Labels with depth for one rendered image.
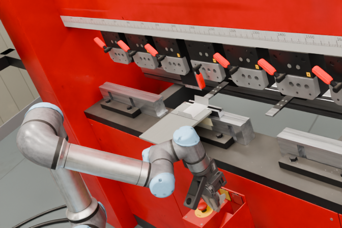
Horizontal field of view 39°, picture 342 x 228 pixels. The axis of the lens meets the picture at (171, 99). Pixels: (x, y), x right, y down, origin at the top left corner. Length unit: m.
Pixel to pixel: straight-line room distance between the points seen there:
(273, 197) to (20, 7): 1.50
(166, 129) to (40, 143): 0.70
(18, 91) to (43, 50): 2.69
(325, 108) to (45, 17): 1.44
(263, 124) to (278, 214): 1.84
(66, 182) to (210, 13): 0.73
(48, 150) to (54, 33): 1.26
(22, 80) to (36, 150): 3.86
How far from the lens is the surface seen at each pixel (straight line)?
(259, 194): 1.88
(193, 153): 1.57
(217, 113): 1.99
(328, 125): 3.52
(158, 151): 1.56
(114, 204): 3.03
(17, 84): 5.24
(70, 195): 1.67
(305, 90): 1.56
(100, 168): 1.44
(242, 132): 1.93
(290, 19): 1.46
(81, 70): 2.70
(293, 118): 3.66
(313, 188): 1.70
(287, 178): 1.76
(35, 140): 1.44
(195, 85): 2.00
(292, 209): 1.81
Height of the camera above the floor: 1.99
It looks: 27 degrees down
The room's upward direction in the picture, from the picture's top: 21 degrees counter-clockwise
